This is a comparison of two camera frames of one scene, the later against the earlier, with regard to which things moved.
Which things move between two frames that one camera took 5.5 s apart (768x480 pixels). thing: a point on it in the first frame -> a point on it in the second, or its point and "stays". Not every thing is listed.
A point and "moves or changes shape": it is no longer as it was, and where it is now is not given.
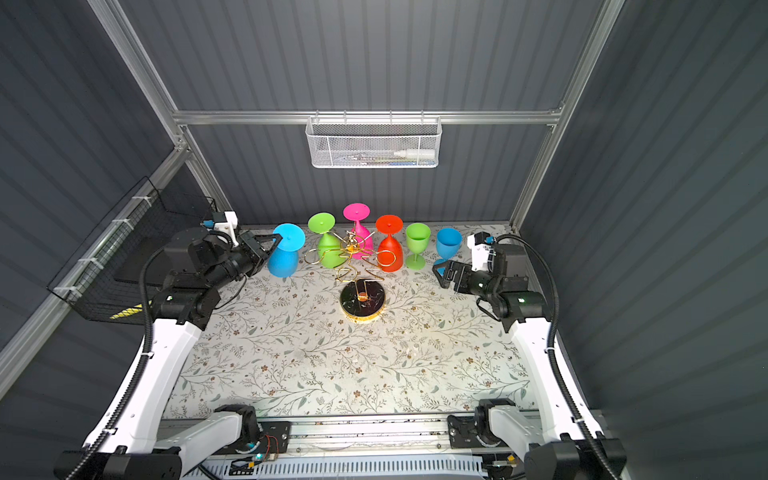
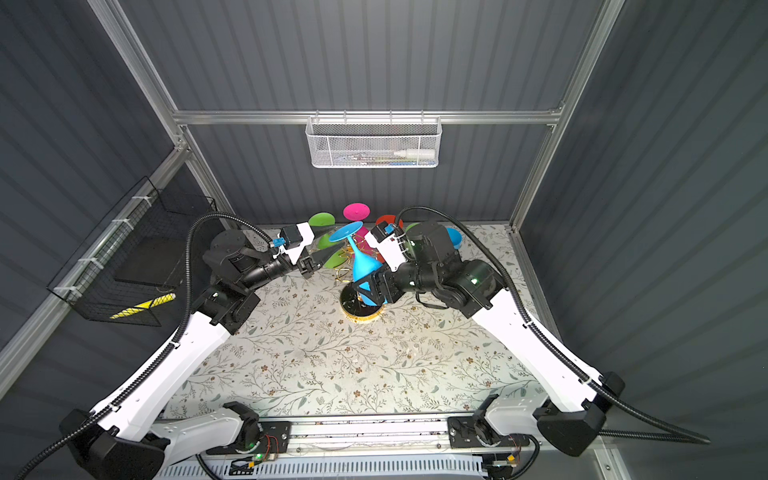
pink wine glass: (361, 241) stays
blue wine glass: (284, 260) moves or changes shape
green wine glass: (331, 252) stays
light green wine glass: (417, 238) stays
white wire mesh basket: (374, 141) stays
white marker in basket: (417, 153) stays
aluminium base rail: (418, 448) stays
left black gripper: (249, 244) -> (317, 261)
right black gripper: (465, 271) -> (384, 275)
